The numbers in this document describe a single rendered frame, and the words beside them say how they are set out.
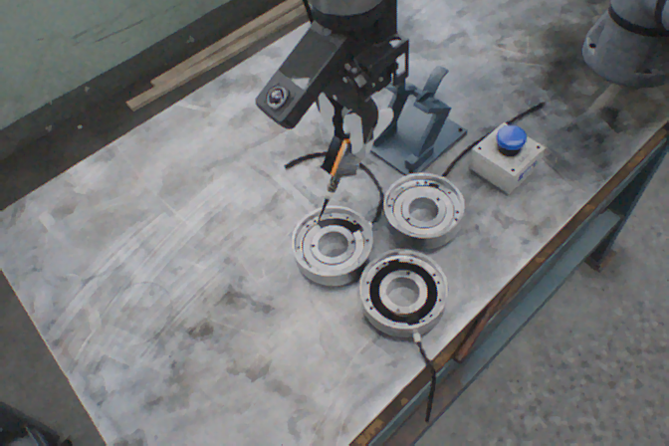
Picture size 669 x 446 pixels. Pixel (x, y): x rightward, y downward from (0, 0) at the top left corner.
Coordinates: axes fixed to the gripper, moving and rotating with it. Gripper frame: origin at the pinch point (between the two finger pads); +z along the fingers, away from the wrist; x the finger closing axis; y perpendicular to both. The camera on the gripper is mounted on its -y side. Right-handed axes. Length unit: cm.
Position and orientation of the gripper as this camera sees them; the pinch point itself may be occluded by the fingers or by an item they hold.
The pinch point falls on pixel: (346, 147)
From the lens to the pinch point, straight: 68.1
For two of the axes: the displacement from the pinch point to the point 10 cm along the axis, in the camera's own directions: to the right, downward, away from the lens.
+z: 0.9, 6.0, 7.9
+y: 7.2, -5.9, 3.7
